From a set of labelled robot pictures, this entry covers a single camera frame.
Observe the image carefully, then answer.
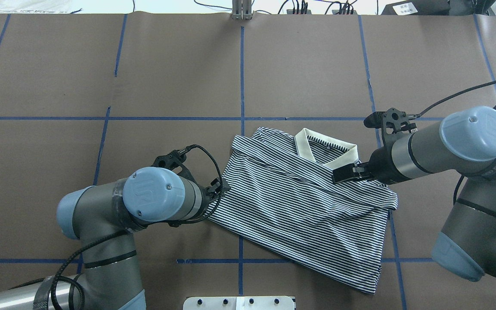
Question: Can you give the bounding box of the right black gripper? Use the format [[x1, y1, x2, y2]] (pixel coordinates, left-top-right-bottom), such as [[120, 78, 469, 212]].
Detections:
[[332, 147, 399, 185]]

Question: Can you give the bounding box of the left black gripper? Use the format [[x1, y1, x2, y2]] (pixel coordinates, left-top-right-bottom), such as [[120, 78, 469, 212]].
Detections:
[[190, 178, 231, 224]]

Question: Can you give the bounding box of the striped polo shirt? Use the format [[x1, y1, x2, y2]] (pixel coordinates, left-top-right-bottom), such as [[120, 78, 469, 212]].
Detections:
[[210, 126, 398, 294]]

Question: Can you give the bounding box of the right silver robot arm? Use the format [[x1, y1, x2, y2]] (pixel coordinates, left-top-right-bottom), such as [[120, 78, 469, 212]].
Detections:
[[332, 106, 496, 282]]

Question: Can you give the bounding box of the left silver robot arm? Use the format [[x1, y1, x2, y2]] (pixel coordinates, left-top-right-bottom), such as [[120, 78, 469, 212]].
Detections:
[[0, 167, 230, 310]]

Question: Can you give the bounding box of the white mounting column base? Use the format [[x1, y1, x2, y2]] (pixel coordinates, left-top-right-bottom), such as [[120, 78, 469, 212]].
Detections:
[[183, 295, 297, 310]]

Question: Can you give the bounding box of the far black terminal block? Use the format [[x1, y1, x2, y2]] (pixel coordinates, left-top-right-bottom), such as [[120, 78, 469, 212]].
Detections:
[[286, 0, 311, 15]]

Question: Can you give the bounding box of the black box with label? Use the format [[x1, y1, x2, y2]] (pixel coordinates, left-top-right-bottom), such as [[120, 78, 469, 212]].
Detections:
[[381, 0, 477, 16]]

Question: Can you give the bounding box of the clear plastic bag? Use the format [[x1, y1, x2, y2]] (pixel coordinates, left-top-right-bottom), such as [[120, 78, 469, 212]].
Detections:
[[0, 0, 73, 14]]

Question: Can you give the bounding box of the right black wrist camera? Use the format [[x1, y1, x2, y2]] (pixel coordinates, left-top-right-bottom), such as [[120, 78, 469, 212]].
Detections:
[[363, 108, 421, 148]]

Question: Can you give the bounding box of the right black camera cable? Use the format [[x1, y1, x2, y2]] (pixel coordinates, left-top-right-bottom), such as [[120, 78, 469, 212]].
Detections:
[[412, 71, 496, 119]]

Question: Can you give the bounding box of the black camera cable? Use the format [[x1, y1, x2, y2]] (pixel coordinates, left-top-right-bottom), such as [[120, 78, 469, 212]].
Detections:
[[50, 145, 224, 310], [412, 71, 496, 119]]

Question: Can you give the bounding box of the aluminium frame post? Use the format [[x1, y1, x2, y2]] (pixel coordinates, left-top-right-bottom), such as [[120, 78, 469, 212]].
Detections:
[[231, 0, 254, 20]]

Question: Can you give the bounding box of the left black camera cable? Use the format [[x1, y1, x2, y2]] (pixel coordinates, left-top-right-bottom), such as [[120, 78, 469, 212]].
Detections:
[[50, 145, 224, 310]]

